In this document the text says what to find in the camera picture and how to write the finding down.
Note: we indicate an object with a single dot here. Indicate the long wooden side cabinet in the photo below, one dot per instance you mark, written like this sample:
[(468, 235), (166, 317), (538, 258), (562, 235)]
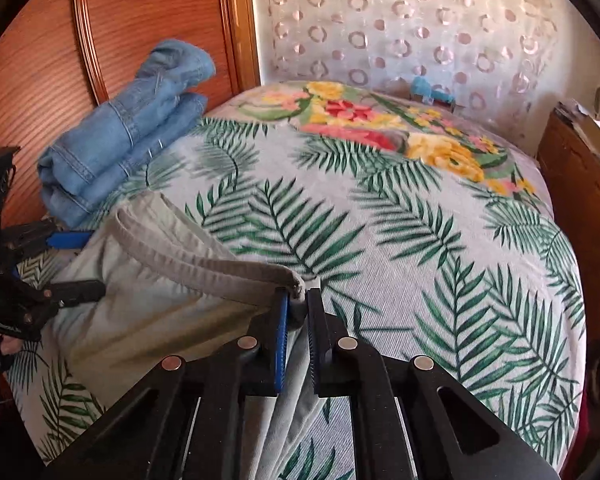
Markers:
[(571, 172)]

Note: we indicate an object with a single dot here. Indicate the person's left hand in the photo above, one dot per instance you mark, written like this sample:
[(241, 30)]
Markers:
[(0, 347)]

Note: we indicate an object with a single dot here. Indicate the grey-green pants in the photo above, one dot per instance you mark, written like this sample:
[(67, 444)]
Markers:
[(171, 288)]

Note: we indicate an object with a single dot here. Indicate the wooden louvered wardrobe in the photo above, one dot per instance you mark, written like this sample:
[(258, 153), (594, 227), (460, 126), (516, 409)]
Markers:
[(60, 58)]

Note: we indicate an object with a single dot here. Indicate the sheer circle-pattern curtain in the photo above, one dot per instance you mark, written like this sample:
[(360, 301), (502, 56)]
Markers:
[(491, 56)]

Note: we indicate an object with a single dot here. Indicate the blue toy at bedhead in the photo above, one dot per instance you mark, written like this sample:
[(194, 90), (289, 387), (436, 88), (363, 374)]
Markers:
[(422, 90)]

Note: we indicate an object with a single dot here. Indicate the folded blue denim jeans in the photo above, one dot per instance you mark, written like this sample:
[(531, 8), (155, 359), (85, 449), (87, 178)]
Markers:
[(89, 161)]

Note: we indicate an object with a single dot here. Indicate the colourful floral blanket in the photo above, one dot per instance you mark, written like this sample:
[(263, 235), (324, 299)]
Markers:
[(418, 131)]

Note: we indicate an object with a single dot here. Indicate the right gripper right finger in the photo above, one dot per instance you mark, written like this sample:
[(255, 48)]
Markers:
[(330, 367)]

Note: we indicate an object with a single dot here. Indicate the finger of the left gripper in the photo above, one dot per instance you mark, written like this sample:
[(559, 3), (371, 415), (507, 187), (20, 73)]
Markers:
[(67, 239), (71, 294)]

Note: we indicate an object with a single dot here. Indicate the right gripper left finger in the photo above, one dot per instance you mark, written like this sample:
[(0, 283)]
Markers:
[(264, 371)]

